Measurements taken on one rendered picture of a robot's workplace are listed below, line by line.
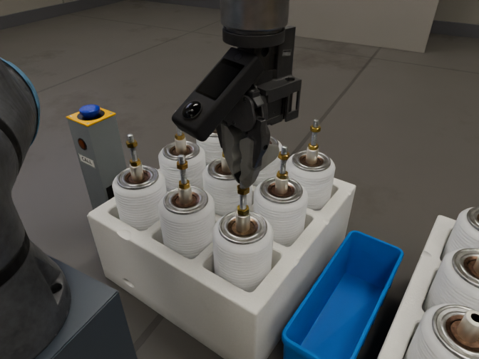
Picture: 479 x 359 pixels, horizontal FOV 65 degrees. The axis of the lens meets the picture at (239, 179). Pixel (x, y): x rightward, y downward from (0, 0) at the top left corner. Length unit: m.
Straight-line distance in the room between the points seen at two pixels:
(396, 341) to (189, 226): 0.34
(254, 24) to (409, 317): 0.45
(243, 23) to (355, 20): 2.15
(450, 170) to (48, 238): 1.16
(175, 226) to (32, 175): 0.75
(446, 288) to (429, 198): 0.60
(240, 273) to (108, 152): 0.41
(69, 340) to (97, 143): 0.47
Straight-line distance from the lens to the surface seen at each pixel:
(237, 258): 0.57
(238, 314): 0.61
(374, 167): 1.26
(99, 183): 0.87
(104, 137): 0.83
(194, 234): 0.64
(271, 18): 0.43
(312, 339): 0.78
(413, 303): 0.64
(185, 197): 0.63
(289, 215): 0.65
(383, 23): 2.53
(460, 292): 0.60
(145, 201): 0.70
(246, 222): 0.58
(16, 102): 0.47
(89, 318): 0.46
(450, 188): 1.26
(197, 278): 0.62
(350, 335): 0.79
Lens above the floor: 0.65
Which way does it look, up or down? 35 degrees down
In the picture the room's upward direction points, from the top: straight up
